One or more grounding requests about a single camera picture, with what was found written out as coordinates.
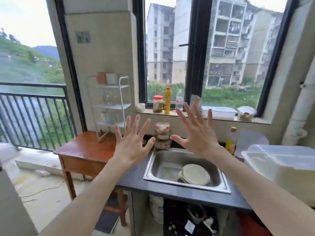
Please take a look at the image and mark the person's left hand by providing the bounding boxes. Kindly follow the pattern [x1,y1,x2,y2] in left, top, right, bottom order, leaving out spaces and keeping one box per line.
[110,115,156,170]

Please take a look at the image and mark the person's right hand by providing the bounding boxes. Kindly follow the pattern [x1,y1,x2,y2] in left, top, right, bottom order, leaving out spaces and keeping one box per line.
[170,102,226,161]

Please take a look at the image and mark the plain white mug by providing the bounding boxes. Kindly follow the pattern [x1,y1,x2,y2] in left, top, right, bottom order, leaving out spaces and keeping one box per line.
[100,111,112,125]

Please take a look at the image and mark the white metal shelf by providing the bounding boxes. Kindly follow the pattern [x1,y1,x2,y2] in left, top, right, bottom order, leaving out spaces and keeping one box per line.
[86,75,132,143]

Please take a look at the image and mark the white printed ceramic mug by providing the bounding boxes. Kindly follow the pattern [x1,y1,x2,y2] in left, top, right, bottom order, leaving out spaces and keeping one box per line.
[106,72,119,86]

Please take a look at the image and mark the pink ceramic mug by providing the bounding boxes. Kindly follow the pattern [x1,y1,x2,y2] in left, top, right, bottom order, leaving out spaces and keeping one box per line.
[95,71,108,85]

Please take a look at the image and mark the person's left forearm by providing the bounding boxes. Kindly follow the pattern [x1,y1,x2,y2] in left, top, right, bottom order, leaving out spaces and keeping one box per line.
[39,157,129,236]

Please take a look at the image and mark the person's right forearm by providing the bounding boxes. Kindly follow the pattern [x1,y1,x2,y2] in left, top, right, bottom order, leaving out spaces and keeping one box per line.
[211,146,315,236]

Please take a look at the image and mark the yellow cooking oil bottle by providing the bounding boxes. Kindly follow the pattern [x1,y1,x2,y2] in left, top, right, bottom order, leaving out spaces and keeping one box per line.
[225,127,238,155]

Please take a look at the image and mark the flat white box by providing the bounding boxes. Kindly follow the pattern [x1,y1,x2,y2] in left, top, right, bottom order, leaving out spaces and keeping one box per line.
[200,106,238,120]

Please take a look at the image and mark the lidded glass food container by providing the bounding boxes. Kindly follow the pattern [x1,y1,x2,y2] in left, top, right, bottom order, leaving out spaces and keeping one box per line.
[155,122,171,134]

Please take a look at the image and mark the stack of pale plates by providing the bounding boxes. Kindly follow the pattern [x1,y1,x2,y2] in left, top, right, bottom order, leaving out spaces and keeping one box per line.
[178,163,212,187]

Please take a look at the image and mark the clear bag beige contents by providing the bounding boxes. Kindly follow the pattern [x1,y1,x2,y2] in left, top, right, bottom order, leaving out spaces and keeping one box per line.
[189,94,202,109]

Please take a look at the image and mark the beige stone windowsill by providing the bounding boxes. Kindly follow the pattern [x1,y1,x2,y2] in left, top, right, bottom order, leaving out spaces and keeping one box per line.
[135,108,271,125]

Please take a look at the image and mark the clear plastic water bottle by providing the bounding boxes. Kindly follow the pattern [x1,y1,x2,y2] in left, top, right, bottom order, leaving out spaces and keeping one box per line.
[175,89,185,112]

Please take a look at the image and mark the stainless steel sink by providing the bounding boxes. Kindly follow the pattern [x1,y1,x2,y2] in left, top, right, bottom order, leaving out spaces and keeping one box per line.
[143,147,232,195]

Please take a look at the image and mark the yellow bottle orange cap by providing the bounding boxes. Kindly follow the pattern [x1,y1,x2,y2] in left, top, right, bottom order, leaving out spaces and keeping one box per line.
[164,85,172,115]

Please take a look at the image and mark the red-brown wooden table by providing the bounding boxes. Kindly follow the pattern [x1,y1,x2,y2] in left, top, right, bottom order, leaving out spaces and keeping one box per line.
[53,130,129,227]

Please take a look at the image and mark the red-lid plastic jar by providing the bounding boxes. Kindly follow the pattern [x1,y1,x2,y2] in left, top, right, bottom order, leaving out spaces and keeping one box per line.
[152,95,164,114]

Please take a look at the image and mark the white plastic board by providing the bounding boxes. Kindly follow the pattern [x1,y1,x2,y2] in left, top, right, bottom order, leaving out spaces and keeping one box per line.
[234,129,270,161]

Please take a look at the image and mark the round clear plastic tub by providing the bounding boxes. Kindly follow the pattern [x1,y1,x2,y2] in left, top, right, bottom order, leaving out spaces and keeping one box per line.
[237,106,257,122]

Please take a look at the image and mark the white bucket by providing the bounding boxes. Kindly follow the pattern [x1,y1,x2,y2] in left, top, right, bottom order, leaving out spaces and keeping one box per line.
[148,195,164,225]

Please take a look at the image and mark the black pot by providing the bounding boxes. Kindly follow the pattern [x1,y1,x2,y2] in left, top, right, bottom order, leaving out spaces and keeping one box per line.
[187,203,207,224]

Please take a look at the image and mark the large white plastic box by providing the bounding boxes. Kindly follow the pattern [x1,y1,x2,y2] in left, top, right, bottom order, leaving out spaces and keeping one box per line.
[241,144,315,207]

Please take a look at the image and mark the grey apartment building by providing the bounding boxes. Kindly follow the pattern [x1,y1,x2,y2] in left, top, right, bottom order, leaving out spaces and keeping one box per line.
[145,0,284,88]

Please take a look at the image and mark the white drainpipe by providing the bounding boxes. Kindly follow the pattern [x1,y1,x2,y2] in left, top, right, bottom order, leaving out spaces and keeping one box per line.
[281,53,315,146]

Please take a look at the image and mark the black balcony railing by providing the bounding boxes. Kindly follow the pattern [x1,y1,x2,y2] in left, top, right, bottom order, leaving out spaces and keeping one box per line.
[0,82,78,152]

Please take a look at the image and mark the black window frame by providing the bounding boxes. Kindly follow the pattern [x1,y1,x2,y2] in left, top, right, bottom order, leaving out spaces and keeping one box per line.
[133,0,300,118]

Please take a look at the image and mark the black door frame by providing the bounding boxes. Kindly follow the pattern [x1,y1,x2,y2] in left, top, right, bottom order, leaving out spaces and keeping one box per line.
[53,0,88,133]

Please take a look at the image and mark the thin floor cable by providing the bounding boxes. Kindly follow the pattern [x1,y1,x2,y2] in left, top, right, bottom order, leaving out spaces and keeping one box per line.
[19,180,66,205]

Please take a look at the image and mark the teal cartoon wall sticker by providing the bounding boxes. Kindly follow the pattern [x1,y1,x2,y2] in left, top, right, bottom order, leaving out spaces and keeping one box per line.
[74,30,92,45]

